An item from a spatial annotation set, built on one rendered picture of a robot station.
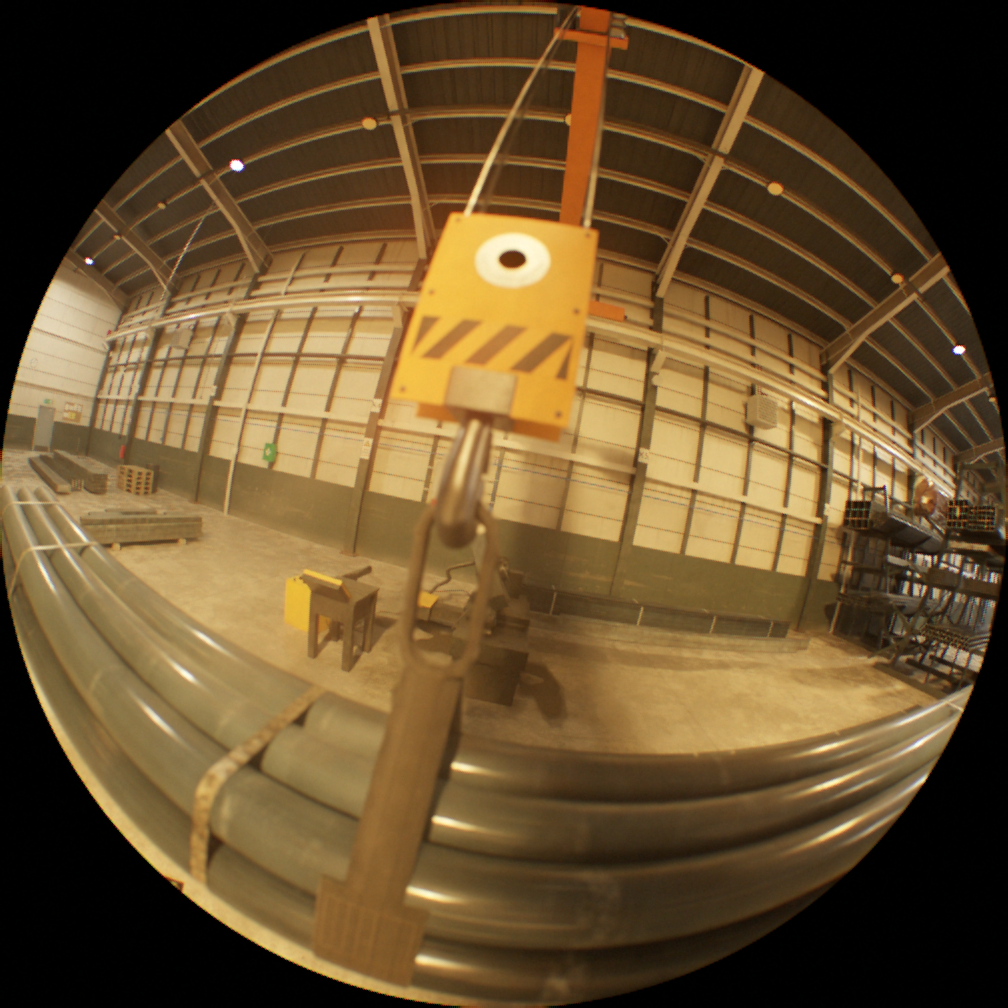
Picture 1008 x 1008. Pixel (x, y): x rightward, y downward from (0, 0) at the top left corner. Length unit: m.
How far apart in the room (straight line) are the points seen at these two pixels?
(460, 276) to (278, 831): 0.80
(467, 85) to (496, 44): 1.11
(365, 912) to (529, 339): 0.77
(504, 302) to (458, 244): 0.12
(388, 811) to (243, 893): 0.35
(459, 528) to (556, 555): 7.19
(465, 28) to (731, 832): 8.74
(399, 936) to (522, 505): 7.43
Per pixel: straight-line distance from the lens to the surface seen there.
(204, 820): 0.69
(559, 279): 0.48
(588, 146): 4.89
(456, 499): 0.37
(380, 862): 0.54
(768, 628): 8.20
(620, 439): 8.02
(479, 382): 0.41
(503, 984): 0.69
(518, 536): 7.47
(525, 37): 7.95
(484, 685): 3.49
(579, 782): 0.78
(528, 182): 8.99
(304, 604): 4.25
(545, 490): 7.61
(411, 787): 0.50
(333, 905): 0.61
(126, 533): 6.87
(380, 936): 0.62
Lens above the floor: 1.95
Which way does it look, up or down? 1 degrees down
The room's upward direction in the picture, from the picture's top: 11 degrees clockwise
